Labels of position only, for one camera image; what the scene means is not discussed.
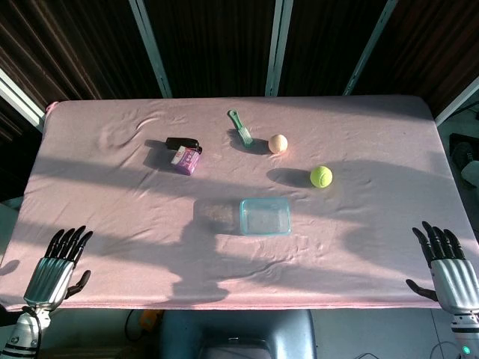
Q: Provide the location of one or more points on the pink tablecloth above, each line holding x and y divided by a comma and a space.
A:
112, 209

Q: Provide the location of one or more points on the yellow-green tennis ball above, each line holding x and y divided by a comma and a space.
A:
321, 177

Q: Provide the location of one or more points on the white frame post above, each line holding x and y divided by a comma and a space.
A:
151, 48
370, 48
458, 99
278, 48
20, 99

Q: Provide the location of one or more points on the grey-blue robot torso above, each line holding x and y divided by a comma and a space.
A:
239, 329

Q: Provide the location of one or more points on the purple carton box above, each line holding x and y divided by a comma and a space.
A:
187, 161

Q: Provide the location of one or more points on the black stapler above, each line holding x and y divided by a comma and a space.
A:
183, 142

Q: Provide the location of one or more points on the peach ball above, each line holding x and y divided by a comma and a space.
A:
278, 143

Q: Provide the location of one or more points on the green brush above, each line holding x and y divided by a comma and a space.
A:
243, 132

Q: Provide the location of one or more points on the yellow device under table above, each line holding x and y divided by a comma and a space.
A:
150, 319

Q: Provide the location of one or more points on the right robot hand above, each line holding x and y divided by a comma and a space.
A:
454, 280

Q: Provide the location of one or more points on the clear blue plastic container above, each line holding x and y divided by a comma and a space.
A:
242, 217

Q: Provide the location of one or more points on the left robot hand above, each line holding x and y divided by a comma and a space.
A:
48, 276

